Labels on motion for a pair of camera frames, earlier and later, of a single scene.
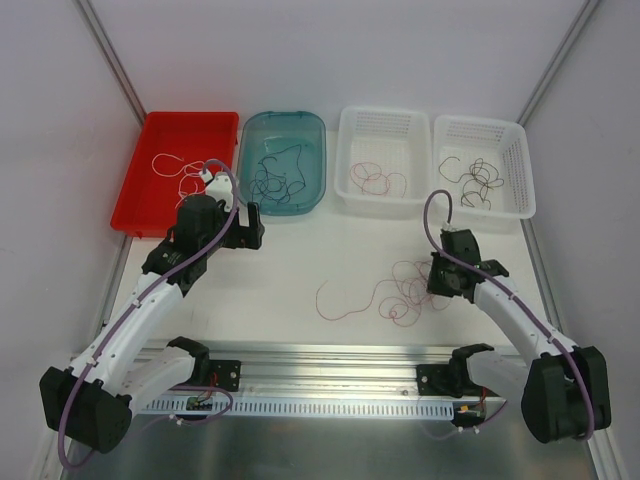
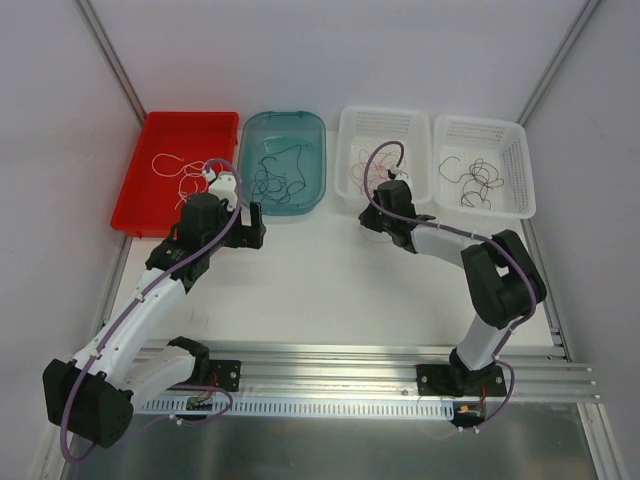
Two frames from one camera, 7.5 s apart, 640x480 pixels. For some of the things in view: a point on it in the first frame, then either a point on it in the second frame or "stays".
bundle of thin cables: x=409 y=283 -> x=375 y=236
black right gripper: x=445 y=282 -> x=373 y=220
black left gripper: x=240 y=230 stays
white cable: x=180 y=158 stays
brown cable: x=448 y=178 stays
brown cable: x=484 y=176 stays
